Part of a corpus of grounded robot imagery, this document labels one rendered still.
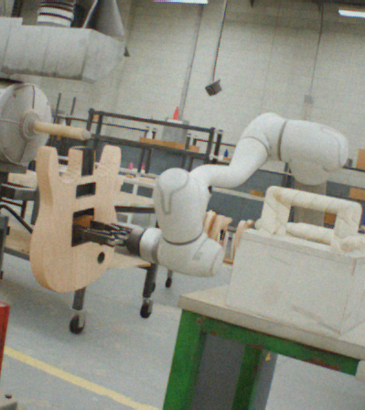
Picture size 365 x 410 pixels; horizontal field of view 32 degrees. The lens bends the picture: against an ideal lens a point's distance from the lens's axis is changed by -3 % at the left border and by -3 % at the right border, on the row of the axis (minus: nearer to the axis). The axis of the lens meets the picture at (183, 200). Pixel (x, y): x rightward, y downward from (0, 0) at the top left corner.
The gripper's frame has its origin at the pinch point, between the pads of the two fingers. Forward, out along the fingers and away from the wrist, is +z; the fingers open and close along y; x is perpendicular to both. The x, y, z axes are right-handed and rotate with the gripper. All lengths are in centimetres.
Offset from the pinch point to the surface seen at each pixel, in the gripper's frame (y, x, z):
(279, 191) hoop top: -10, 22, -58
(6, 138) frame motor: -0.2, 20.6, 31.0
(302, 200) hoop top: -10, 21, -63
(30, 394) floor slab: 71, -113, 78
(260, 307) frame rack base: -15, -3, -59
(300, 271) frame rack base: -14, 7, -66
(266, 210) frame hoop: -10, 17, -55
